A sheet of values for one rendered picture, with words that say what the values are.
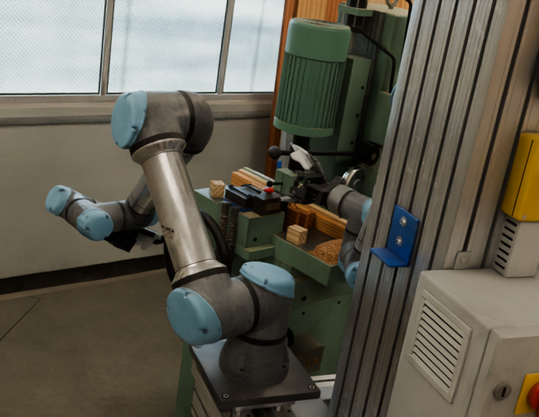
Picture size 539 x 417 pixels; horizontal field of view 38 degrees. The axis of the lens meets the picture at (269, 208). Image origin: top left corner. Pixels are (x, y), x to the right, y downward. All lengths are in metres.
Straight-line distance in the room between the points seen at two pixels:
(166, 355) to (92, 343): 0.31
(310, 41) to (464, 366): 1.19
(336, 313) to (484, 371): 1.24
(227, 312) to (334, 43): 0.93
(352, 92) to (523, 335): 1.28
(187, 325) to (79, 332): 1.90
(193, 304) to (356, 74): 1.04
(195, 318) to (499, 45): 0.72
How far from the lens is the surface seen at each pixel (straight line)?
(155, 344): 3.32
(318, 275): 2.07
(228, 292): 1.50
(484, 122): 1.22
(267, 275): 1.56
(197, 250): 1.52
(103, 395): 3.00
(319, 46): 2.14
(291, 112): 2.18
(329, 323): 2.35
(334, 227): 2.21
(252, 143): 3.96
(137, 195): 1.90
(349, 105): 2.28
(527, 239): 1.30
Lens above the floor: 1.71
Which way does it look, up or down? 20 degrees down
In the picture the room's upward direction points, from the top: 9 degrees clockwise
